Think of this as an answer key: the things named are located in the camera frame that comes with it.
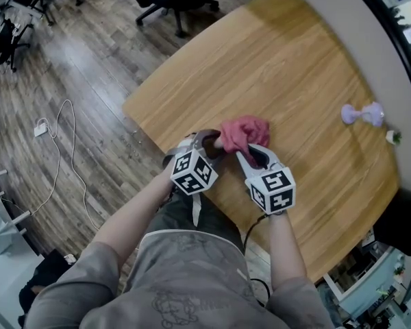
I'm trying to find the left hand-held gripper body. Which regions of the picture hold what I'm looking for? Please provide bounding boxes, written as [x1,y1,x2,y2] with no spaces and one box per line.
[170,138,220,197]

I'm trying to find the red wiping cloth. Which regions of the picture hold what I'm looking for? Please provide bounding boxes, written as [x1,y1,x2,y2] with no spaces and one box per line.
[219,114,271,166]

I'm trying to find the small potted plant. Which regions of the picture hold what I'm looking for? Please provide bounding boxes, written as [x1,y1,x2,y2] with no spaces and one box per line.
[385,130,403,146]

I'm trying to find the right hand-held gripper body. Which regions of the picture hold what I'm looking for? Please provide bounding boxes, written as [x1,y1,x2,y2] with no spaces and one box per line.
[244,164,297,216]

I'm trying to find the person's right forearm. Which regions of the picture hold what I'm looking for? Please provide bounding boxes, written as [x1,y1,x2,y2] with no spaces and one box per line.
[267,212,310,293]

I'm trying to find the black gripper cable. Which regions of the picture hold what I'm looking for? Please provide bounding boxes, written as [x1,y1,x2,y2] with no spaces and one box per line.
[241,213,272,308]

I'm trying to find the person's grey shirt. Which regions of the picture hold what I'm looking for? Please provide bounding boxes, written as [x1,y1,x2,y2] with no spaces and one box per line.
[23,230,334,329]

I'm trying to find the person's dark trousers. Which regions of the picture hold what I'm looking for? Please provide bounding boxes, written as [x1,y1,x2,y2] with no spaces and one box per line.
[145,190,245,254]

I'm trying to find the person's left forearm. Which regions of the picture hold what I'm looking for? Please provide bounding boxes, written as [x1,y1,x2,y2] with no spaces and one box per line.
[91,175,176,274]

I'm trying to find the white power strip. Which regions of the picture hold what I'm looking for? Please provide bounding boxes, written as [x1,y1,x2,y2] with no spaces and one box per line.
[34,118,50,138]

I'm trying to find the white power cable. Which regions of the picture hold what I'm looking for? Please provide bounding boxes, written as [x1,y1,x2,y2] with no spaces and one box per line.
[5,98,101,230]

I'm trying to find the purple dumbbell-shaped object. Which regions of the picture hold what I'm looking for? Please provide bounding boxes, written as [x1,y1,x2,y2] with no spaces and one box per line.
[340,101,386,127]

